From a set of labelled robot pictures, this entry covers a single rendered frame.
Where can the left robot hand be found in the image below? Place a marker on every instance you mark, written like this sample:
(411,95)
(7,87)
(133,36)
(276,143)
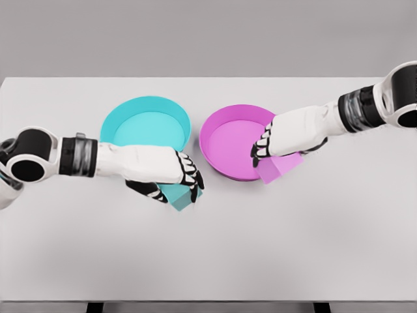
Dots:
(156,163)

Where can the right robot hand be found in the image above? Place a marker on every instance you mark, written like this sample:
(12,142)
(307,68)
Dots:
(290,133)

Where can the pink block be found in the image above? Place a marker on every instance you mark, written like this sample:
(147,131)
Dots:
(277,168)

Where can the cyan block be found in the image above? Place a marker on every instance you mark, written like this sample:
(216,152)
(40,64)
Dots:
(179,197)

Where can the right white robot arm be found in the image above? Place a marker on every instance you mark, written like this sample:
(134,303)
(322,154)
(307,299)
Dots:
(374,101)

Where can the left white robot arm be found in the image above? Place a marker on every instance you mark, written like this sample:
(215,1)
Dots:
(55,156)

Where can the cyan round plate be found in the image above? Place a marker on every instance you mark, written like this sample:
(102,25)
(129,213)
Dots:
(146,127)

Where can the pink round plate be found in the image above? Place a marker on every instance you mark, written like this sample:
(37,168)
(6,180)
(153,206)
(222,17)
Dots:
(228,143)

